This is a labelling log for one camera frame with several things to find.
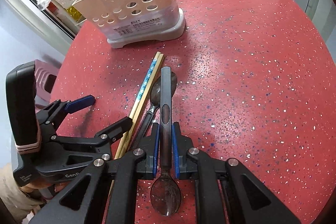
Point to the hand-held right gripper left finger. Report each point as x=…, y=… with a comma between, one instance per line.
x=156, y=150

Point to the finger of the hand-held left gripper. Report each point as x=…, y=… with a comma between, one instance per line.
x=115, y=130
x=81, y=103

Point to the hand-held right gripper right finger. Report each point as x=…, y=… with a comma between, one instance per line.
x=175, y=153

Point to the blue patterned wooden chopstick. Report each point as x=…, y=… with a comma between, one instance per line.
x=146, y=79

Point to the wooden chopsticks pair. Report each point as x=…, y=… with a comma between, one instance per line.
x=150, y=79

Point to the person's left forearm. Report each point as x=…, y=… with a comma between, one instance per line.
x=13, y=200

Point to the person's left hand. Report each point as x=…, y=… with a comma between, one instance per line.
x=39, y=188

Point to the stack of pink plastic stools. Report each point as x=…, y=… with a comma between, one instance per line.
x=39, y=69

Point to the yellow oil bottle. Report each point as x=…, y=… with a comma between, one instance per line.
x=72, y=12

